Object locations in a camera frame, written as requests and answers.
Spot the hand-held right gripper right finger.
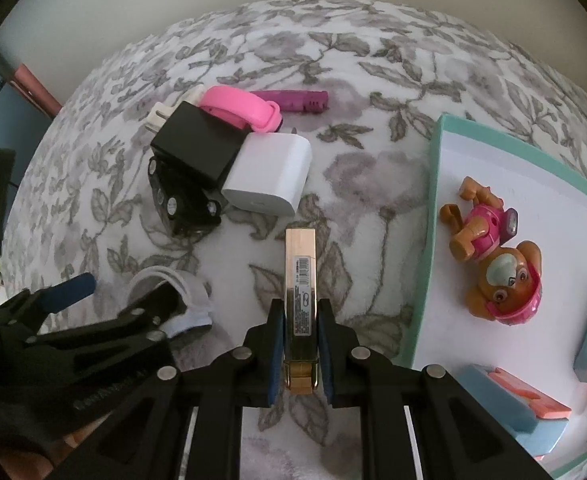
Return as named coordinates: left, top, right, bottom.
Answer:
left=318, top=299, right=554, bottom=480

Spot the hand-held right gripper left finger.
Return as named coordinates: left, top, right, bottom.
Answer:
left=48, top=299, right=286, bottom=480

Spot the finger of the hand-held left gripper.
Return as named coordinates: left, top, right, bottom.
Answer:
left=26, top=287, right=190, bottom=356
left=0, top=274, right=97, bottom=333

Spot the white smartwatch with black screen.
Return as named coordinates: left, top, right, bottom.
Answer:
left=128, top=266, right=214, bottom=338

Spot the black toy car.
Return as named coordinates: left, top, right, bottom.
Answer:
left=147, top=157, right=224, bottom=237

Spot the white charger block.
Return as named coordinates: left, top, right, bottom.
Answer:
left=220, top=132, right=314, bottom=218

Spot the pink brown toy dog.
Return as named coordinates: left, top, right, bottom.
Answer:
left=440, top=176, right=543, bottom=328

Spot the pink watch band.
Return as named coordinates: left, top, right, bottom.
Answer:
left=198, top=85, right=284, bottom=133

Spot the purple translucent lighter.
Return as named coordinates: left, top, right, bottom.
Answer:
left=248, top=89, right=330, bottom=113

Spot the teal shallow cardboard box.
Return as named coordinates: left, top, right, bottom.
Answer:
left=401, top=114, right=587, bottom=478

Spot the black charger block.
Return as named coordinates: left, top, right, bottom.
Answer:
left=150, top=101, right=251, bottom=201

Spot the blue-grey panel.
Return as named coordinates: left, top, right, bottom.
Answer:
left=0, top=45, right=54, bottom=161

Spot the white plug adapter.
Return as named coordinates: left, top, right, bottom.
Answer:
left=146, top=101, right=176, bottom=136

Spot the pink board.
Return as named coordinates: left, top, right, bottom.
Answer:
left=16, top=64, right=64, bottom=117

